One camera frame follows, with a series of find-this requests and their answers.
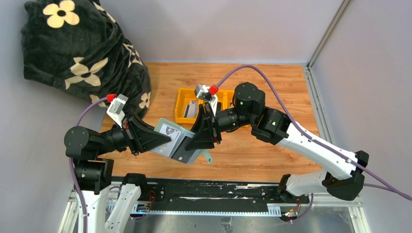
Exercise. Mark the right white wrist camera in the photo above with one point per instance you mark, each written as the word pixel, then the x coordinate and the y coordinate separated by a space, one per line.
pixel 202 92

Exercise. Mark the green card holder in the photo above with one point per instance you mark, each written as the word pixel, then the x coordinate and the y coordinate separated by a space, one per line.
pixel 168 149

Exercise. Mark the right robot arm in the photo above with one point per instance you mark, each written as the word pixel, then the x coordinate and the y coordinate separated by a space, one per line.
pixel 341 175

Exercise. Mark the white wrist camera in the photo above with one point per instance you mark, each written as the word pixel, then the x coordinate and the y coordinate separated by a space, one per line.
pixel 202 92
pixel 115 109

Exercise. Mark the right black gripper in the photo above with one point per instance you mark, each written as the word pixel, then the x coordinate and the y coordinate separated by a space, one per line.
pixel 213 127

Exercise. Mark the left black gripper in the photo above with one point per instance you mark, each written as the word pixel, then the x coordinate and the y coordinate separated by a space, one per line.
pixel 131 135

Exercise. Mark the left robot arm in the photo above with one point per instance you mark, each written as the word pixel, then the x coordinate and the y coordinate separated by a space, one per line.
pixel 92 175

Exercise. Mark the dark grey credit card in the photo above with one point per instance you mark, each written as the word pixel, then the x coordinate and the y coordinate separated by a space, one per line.
pixel 181 154

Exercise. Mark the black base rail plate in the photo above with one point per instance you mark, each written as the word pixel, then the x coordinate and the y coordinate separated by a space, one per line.
pixel 208 196

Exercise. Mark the black floral plush blanket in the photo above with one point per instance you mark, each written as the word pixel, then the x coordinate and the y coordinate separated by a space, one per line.
pixel 77 47

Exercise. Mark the silver card in bin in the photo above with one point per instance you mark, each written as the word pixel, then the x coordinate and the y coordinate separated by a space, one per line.
pixel 194 103

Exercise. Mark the aluminium frame rail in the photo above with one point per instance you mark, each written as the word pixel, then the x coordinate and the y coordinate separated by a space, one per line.
pixel 313 88

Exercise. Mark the white VIP card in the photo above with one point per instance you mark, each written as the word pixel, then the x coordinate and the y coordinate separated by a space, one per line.
pixel 170 131

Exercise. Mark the white striped card in bin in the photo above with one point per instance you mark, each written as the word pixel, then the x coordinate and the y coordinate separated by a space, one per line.
pixel 189 112

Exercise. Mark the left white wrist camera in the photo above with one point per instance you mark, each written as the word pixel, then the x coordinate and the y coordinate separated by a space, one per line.
pixel 115 109

